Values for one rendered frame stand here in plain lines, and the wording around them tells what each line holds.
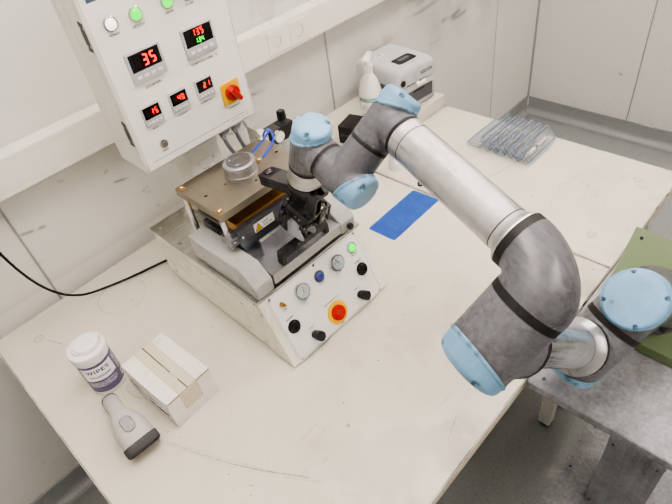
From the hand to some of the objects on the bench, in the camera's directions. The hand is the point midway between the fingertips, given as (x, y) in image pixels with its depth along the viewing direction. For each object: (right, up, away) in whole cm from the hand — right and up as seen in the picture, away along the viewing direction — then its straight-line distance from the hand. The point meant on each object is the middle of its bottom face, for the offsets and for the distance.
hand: (292, 230), depth 128 cm
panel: (+13, -23, +9) cm, 28 cm away
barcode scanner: (-37, -45, -4) cm, 59 cm away
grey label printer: (+34, +55, +85) cm, 107 cm away
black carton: (+16, +36, +67) cm, 78 cm away
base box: (-6, -12, +26) cm, 29 cm away
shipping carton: (-28, -38, +2) cm, 47 cm away
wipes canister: (-46, -37, +6) cm, 59 cm away
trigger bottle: (+24, +44, +74) cm, 90 cm away
